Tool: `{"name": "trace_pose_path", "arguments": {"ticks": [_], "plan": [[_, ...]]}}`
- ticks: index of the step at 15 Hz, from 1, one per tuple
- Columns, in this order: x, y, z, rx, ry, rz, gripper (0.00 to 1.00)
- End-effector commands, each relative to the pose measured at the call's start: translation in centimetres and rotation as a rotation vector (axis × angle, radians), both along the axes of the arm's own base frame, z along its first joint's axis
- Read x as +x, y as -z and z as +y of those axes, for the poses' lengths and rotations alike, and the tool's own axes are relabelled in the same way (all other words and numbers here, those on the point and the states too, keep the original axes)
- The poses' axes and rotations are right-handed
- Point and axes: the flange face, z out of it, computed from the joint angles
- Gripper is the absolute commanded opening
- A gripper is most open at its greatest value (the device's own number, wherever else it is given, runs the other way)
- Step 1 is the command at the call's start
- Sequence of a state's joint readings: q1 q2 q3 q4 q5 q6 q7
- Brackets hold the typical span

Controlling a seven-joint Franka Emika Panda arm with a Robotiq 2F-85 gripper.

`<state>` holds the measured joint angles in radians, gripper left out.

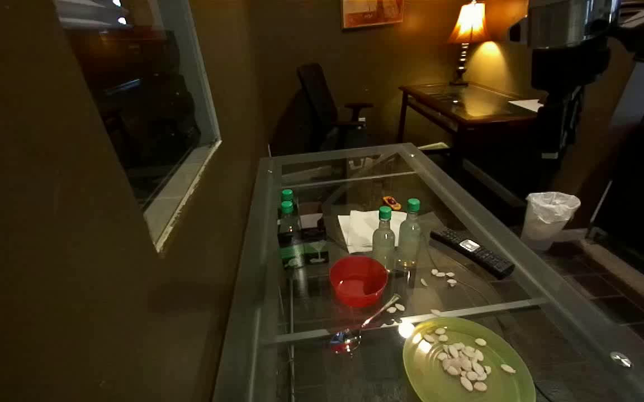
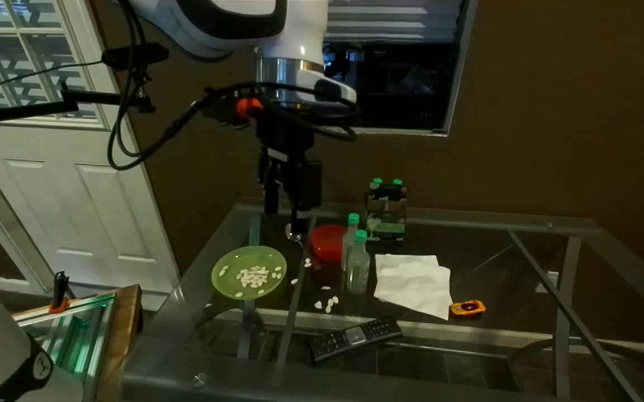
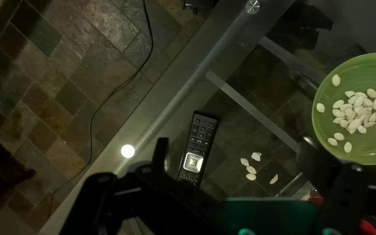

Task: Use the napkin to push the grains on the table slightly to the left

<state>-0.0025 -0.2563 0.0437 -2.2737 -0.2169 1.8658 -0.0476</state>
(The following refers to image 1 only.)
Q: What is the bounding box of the white paper napkin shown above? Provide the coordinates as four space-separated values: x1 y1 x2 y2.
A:
335 208 409 255

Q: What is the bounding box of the white paper sheet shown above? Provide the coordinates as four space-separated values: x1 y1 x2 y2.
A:
507 95 546 116

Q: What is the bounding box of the lit table lamp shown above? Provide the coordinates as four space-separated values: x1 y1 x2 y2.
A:
448 0 490 87

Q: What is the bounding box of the green round plate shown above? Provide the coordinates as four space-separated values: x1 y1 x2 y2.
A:
400 316 538 402

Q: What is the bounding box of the white framed window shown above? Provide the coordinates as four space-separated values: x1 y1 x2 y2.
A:
52 0 224 255

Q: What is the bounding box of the framed wall picture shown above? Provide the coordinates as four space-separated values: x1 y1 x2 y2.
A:
339 0 406 31

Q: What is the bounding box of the metal spoon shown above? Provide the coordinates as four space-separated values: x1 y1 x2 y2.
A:
328 294 402 352

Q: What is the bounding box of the white trash bin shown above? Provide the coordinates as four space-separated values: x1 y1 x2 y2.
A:
521 189 584 255

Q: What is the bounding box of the dark wooden desk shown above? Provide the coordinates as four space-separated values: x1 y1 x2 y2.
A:
396 79 547 162

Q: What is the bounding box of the black remote control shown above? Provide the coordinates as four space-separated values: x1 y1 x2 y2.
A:
429 225 517 280

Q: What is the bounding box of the black green bottle pack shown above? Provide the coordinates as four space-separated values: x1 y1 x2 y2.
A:
276 210 331 270

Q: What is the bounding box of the black office chair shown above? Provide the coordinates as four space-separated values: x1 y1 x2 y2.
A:
296 62 376 151

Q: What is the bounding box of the dark bottle green cap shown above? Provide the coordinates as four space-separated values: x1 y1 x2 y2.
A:
276 199 299 270

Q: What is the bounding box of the clear bottle green cap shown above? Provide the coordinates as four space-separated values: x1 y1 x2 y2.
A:
397 196 424 270
372 204 397 271

